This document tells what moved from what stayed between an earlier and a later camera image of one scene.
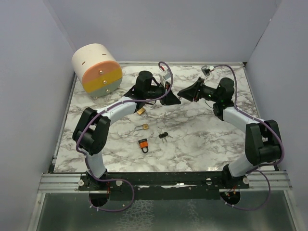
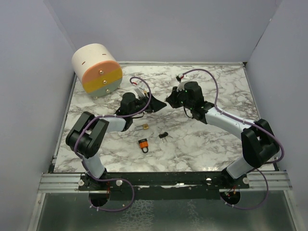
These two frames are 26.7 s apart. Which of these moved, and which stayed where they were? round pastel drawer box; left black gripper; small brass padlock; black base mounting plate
Moved: left black gripper
Stayed: small brass padlock; round pastel drawer box; black base mounting plate
